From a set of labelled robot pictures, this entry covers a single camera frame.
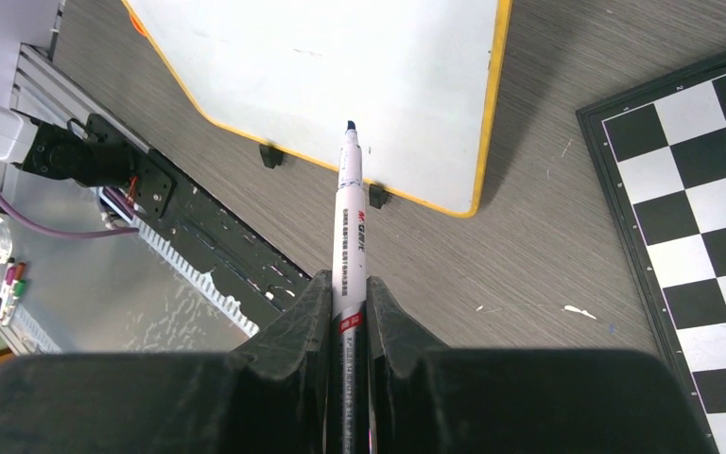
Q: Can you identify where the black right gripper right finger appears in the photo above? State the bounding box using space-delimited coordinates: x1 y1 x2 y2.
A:
367 276 711 453

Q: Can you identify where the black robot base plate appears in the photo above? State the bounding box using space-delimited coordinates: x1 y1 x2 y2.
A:
85 113 311 336

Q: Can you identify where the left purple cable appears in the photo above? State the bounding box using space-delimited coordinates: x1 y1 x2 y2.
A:
0 156 140 240

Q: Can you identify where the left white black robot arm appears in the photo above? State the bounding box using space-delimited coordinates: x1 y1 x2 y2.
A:
0 106 139 187

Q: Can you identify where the black whiteboard stand clip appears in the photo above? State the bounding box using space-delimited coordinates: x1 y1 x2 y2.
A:
368 183 390 209

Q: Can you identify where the aluminium frame rail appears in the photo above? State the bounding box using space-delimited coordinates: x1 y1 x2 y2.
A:
3 44 250 353

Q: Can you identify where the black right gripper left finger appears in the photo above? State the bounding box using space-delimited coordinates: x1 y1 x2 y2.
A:
0 271 332 453

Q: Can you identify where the yellow framed whiteboard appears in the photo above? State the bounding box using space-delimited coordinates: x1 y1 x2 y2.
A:
125 1 511 218

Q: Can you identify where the black white chessboard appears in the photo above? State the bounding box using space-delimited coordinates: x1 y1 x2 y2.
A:
576 51 726 453

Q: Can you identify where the white blue whiteboard marker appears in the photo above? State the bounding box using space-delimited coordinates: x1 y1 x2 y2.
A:
325 120 370 453

